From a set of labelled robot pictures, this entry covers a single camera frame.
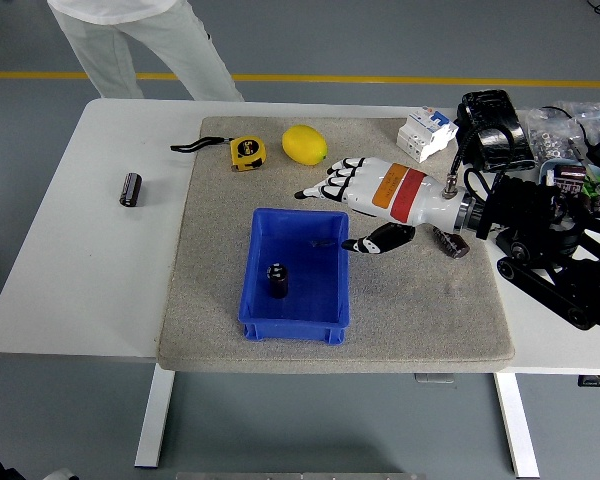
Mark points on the yellow lemon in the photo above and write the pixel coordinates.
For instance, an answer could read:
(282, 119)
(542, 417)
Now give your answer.
(304, 144)

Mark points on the blue plastic box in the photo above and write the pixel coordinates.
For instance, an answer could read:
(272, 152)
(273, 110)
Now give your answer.
(310, 290)

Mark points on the table control panel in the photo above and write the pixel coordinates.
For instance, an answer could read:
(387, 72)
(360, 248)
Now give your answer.
(597, 380)

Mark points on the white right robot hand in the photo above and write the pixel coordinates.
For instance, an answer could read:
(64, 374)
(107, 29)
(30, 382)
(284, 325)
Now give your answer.
(405, 195)

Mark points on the black cylindrical battery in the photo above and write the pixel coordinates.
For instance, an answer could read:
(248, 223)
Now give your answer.
(278, 282)
(131, 189)
(452, 244)

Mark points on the person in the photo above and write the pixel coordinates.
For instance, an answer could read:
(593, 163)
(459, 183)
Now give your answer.
(170, 45)

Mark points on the grey-brown felt mat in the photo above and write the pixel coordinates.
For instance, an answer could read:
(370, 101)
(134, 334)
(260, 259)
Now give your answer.
(220, 280)

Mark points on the white circuit breaker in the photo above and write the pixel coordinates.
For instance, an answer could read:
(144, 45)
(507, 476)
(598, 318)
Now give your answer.
(425, 134)

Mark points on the yellow tape measure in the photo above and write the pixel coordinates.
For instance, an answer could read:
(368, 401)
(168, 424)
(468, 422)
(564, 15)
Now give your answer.
(248, 152)

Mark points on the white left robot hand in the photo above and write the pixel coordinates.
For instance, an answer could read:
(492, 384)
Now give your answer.
(60, 475)

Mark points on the black wrapped pack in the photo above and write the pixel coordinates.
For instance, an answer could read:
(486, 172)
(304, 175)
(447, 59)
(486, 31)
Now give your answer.
(495, 112)

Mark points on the green plastic pieces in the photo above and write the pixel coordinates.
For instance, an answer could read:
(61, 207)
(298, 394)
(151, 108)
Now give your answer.
(594, 186)

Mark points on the grey table bracket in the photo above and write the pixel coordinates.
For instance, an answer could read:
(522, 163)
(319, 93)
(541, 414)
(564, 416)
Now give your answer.
(434, 378)

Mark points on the clear plastic parts bag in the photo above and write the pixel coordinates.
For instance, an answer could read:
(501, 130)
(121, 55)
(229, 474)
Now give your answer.
(597, 117)

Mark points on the white table leg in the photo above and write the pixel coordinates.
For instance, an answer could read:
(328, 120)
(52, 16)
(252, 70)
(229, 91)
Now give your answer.
(517, 425)
(152, 420)

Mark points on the light blue bowl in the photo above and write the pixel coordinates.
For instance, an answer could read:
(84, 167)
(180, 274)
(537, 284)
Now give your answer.
(547, 170)

